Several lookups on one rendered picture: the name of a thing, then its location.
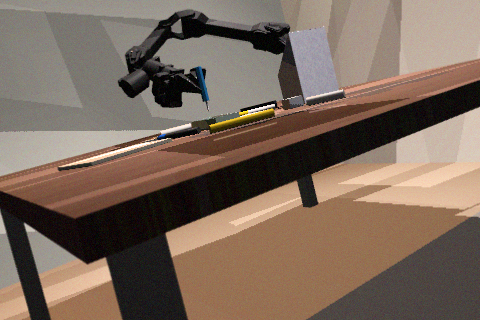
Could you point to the blue stylus with tan tip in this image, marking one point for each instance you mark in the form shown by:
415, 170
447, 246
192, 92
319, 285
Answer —
202, 85

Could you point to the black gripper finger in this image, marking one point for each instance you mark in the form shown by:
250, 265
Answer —
193, 78
182, 84

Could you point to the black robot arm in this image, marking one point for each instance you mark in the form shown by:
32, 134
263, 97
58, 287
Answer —
265, 36

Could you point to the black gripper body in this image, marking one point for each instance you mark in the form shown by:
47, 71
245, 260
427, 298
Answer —
163, 77

